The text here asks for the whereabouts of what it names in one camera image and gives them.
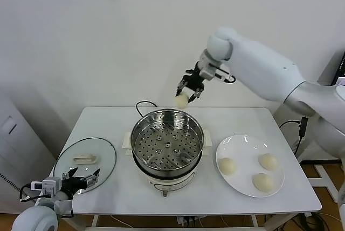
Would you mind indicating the grey cabinet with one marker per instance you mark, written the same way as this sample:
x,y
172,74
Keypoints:
x,y
16,147

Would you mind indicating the white round plate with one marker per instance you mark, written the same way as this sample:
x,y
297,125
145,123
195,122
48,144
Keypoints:
x,y
242,182

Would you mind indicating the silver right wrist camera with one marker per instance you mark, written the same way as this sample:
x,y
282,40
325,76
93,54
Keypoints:
x,y
208,74

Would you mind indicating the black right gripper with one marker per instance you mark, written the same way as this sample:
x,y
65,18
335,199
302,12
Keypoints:
x,y
194,81

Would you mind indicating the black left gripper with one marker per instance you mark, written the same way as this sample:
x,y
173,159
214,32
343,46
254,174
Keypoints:
x,y
74,185

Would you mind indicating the cream electric cooker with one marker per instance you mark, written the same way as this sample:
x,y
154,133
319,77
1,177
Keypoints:
x,y
172,185

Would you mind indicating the perforated steel steamer basket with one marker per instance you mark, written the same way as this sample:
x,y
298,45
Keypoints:
x,y
167,144

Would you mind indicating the white steamed baozi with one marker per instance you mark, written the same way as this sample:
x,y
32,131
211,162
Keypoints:
x,y
181,101
263,182
268,161
227,165

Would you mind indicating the white table frame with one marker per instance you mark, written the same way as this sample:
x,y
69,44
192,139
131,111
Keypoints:
x,y
93,220

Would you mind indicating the dark laptop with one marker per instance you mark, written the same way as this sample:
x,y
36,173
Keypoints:
x,y
340,66

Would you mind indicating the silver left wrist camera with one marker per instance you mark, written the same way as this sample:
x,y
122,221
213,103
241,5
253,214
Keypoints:
x,y
49,185

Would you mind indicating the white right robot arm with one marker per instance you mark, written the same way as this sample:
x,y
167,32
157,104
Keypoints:
x,y
269,66

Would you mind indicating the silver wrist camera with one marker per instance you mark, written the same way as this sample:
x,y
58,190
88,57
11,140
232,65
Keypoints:
x,y
208,74
49,185

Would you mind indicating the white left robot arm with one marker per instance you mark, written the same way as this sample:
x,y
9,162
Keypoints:
x,y
35,220

